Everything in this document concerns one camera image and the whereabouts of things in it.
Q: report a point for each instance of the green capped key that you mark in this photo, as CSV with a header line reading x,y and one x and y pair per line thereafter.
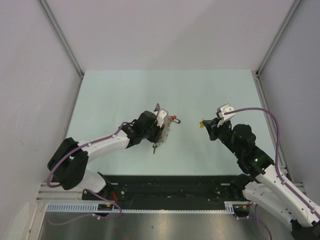
x,y
156,145

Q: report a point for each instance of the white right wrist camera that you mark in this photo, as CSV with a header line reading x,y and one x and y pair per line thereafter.
x,y
224,113

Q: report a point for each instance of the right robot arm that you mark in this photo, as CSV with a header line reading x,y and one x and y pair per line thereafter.
x,y
260,183

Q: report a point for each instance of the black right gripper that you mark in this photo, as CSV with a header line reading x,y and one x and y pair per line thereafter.
x,y
214,129

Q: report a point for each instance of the white slotted cable duct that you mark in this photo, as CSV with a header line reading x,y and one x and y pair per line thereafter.
x,y
148,207

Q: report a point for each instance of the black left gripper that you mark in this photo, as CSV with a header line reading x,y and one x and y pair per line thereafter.
x,y
158,134

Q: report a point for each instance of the keyring bunch with chain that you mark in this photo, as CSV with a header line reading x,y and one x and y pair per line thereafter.
x,y
167,127

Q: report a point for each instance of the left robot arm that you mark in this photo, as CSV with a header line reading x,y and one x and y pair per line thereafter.
x,y
69,163

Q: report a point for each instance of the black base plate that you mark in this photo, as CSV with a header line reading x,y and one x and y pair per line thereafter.
x,y
179,189

